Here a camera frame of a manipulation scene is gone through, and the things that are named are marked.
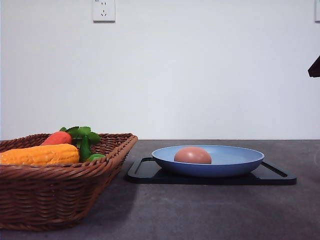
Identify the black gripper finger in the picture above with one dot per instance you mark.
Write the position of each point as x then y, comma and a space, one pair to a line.
314, 69

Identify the blue round plate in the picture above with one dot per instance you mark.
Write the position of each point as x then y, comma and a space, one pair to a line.
227, 161

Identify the brown egg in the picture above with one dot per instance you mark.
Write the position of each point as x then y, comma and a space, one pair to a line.
192, 155

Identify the brown wicker basket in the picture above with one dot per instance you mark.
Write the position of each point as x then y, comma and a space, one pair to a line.
57, 197

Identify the black rectangular tray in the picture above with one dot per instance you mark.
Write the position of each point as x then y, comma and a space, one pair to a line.
143, 171

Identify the green leafy toy vegetable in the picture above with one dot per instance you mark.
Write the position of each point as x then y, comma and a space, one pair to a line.
83, 138

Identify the orange toy carrot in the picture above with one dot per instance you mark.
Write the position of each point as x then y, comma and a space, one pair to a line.
59, 137

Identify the yellow toy corn cob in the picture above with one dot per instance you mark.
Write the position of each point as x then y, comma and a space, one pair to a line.
50, 154

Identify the white wall plate right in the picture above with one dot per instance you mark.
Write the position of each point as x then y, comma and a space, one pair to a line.
317, 11

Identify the white wall power socket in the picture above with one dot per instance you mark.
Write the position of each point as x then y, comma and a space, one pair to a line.
104, 11

